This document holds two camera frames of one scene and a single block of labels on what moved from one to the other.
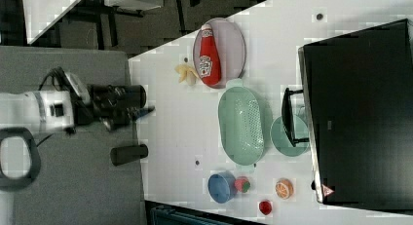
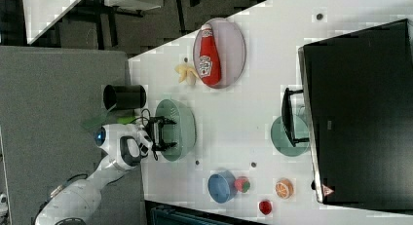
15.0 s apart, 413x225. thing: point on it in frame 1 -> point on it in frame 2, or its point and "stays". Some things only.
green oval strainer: (241, 124) -> (182, 132)
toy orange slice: (283, 188) stays
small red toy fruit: (265, 207) stays
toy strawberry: (243, 185) stays
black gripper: (114, 105) -> (155, 131)
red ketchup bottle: (208, 61) stays
